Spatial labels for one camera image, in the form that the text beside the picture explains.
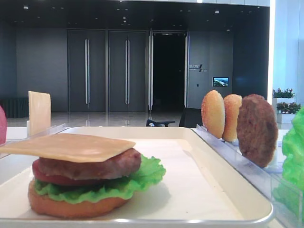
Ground black office chair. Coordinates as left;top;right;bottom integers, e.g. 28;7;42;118
146;107;203;128

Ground double door with handles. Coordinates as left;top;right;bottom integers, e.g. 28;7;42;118
68;30;147;112

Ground lettuce leaf in burger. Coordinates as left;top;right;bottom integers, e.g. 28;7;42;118
34;155;166;204

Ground flower planter boxes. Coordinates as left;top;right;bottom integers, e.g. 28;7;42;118
272;88;301;124

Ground upright green lettuce leaf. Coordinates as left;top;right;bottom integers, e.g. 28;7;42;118
273;109;304;215

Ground clear rack right side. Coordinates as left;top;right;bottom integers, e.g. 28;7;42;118
193;125;304;228

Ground wall display screen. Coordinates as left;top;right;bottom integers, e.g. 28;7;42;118
212;77;229;87

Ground bottom bun in burger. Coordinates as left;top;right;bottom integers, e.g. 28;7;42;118
28;180;128;219

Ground tomato slice in burger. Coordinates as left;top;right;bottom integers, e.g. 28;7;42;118
32;160;109;186

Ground upright cheese slice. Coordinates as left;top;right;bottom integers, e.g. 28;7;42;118
28;91;51;136

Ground upright red tomato slice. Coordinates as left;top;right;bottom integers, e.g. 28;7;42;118
0;106;7;144

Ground sesame top bun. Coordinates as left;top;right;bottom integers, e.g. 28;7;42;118
201;90;225;138

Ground upright meat patty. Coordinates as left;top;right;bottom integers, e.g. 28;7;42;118
237;94;278;168

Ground meat patty in burger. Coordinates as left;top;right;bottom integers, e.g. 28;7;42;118
38;148;142;180

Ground white metal tray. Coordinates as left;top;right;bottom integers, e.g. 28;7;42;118
0;127;274;228

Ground cheese slice on burger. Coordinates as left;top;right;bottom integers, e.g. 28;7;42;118
0;133;135;163

